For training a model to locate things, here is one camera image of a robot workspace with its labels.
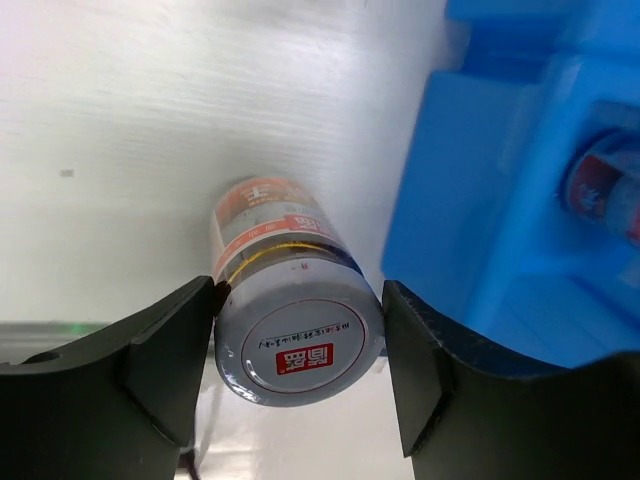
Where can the blue plastic bin middle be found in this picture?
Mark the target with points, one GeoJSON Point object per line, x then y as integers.
{"type": "Point", "coordinates": [515, 40]}

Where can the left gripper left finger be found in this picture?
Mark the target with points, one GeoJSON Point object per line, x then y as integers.
{"type": "Point", "coordinates": [118, 403]}

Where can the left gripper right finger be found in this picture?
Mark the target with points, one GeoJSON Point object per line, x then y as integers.
{"type": "Point", "coordinates": [469, 408]}

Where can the blue plastic bin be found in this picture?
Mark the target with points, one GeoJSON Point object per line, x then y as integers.
{"type": "Point", "coordinates": [515, 40]}
{"type": "Point", "coordinates": [481, 229]}

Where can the grey-lid spice jar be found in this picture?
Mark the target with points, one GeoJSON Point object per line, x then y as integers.
{"type": "Point", "coordinates": [301, 323]}
{"type": "Point", "coordinates": [602, 184]}

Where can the blue plastic bin front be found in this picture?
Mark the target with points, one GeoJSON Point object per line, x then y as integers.
{"type": "Point", "coordinates": [481, 229]}

